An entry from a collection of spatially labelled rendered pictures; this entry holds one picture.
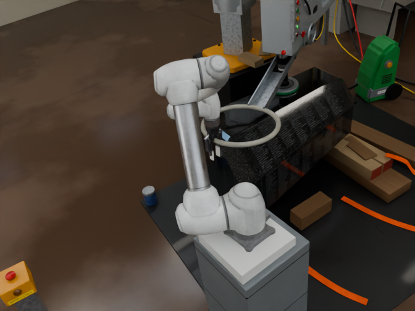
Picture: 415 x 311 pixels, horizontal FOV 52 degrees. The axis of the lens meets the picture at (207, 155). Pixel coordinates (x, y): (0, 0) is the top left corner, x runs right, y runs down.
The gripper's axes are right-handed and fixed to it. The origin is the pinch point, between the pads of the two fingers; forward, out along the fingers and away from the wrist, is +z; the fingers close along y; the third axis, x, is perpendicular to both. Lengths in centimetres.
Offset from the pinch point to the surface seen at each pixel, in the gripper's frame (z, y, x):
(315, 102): 1, 90, -9
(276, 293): 26, -37, -78
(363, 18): 37, 356, 104
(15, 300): -10, -130, -22
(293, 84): -7, 88, 10
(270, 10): -63, 71, 17
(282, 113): 0, 62, -2
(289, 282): 24, -29, -78
